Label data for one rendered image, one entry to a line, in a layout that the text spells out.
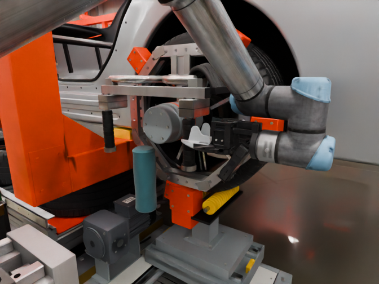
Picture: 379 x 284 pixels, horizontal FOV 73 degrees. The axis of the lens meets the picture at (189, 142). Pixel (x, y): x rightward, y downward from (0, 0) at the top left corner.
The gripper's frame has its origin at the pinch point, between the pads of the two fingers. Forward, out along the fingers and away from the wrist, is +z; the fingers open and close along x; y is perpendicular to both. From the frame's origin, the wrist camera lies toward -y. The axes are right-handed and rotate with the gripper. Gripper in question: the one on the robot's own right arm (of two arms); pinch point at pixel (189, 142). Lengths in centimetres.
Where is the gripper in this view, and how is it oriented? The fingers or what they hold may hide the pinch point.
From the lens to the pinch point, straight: 71.8
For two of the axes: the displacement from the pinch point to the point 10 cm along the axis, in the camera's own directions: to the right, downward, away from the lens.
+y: 0.0, -9.7, -2.4
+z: -8.4, -1.4, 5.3
